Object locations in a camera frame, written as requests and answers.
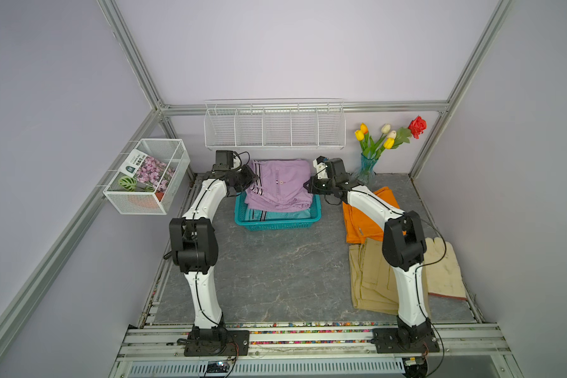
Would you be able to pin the cream work glove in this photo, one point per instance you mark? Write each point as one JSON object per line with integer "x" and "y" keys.
{"x": 443, "y": 273}

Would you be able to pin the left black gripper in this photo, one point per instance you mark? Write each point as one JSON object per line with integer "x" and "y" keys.
{"x": 250, "y": 178}

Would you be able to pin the purple pants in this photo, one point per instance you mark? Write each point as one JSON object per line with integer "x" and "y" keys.
{"x": 279, "y": 186}

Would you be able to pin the glass vase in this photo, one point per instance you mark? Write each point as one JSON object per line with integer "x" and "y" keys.
{"x": 365, "y": 174}

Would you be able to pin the teal plastic basket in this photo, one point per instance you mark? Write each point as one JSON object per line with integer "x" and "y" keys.
{"x": 241, "y": 206}

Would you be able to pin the white wire wall shelf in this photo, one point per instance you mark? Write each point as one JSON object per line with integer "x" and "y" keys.
{"x": 275, "y": 123}

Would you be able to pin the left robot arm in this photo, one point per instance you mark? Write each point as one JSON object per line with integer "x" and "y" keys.
{"x": 194, "y": 246}

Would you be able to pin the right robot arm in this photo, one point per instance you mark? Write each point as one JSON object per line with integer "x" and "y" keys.
{"x": 404, "y": 244}

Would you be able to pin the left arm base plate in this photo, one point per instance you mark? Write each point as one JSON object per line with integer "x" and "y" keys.
{"x": 215, "y": 342}

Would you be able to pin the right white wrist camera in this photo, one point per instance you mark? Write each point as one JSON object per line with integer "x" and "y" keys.
{"x": 320, "y": 164}

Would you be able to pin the artificial flower bouquet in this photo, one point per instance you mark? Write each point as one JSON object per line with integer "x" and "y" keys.
{"x": 389, "y": 139}

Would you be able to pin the khaki pants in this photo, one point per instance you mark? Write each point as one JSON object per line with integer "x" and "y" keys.
{"x": 373, "y": 283}

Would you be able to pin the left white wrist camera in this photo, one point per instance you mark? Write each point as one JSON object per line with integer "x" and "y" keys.
{"x": 227, "y": 161}

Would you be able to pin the teal pants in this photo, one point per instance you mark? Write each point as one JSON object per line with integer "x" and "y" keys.
{"x": 254, "y": 215}

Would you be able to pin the orange pants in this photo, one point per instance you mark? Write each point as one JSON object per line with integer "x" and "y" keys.
{"x": 359, "y": 227}

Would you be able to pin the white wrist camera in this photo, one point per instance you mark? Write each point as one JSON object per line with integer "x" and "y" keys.
{"x": 227, "y": 161}
{"x": 320, "y": 164}

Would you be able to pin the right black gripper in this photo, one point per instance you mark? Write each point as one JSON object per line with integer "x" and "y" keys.
{"x": 313, "y": 186}

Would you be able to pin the white wire side basket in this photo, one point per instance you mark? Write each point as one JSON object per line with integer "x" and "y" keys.
{"x": 170, "y": 151}

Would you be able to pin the purple flower pot plant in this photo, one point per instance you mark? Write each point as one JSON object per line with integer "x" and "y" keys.
{"x": 141, "y": 172}

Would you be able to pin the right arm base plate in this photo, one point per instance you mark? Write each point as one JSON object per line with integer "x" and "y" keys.
{"x": 415, "y": 340}

